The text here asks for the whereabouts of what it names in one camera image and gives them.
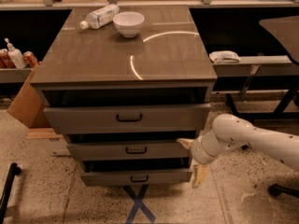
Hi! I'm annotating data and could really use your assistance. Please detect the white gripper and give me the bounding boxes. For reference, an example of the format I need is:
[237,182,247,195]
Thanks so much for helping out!
[178,130,225,189]

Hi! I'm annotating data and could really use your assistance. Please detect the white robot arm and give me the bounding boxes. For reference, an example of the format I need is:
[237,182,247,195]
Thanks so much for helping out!
[178,114,299,188]

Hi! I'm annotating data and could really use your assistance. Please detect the grey top drawer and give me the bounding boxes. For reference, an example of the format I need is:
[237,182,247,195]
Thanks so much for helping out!
[44,104,210,134]

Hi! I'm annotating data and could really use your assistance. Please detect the grey drawer cabinet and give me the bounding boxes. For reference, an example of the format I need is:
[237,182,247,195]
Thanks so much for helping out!
[31,6,217,173]

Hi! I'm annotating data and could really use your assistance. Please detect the blue tape cross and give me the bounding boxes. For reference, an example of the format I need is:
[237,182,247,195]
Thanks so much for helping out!
[123,184,156,224]

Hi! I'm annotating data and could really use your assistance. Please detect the black chair base right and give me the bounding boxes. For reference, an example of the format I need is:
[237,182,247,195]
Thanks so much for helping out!
[267,184,299,198]

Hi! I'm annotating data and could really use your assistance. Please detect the folded white cloth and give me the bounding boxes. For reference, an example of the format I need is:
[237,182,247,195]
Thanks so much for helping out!
[209,50,240,63]

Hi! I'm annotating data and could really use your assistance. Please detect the white ceramic bowl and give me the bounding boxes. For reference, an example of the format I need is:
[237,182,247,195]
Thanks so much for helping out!
[113,11,145,38]

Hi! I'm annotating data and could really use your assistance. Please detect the clear plastic water bottle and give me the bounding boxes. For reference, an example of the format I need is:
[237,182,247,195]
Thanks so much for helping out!
[79,4,120,30]

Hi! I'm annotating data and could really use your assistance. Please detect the brown cardboard box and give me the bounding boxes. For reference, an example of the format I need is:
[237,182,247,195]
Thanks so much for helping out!
[7,66,50,129]

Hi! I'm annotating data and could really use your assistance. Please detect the black chair leg left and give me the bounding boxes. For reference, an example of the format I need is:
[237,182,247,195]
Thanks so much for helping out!
[0,162,21,224]

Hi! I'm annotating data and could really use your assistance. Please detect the red soda can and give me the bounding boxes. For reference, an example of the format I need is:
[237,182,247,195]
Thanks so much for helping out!
[0,49,15,68]
[23,51,39,67]

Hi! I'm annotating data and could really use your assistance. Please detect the white pump bottle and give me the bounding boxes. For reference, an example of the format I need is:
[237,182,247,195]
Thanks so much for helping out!
[5,38,27,69]

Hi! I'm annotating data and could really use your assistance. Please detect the red soda can left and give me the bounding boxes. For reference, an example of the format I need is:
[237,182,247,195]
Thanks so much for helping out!
[0,49,15,68]

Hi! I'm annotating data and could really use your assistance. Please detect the black table leg frame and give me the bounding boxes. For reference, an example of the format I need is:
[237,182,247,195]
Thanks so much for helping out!
[225,87,299,133]

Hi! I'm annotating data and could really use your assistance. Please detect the grey shelf rail right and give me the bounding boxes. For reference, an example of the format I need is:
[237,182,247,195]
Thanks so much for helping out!
[213,56,299,77]

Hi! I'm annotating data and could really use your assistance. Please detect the grey shelf rail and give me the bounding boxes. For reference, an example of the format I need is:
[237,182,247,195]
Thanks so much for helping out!
[213,56,299,77]
[0,68,32,84]

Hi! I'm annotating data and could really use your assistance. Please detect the grey shelf rail left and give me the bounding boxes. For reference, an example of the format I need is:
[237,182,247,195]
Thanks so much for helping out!
[0,68,32,84]

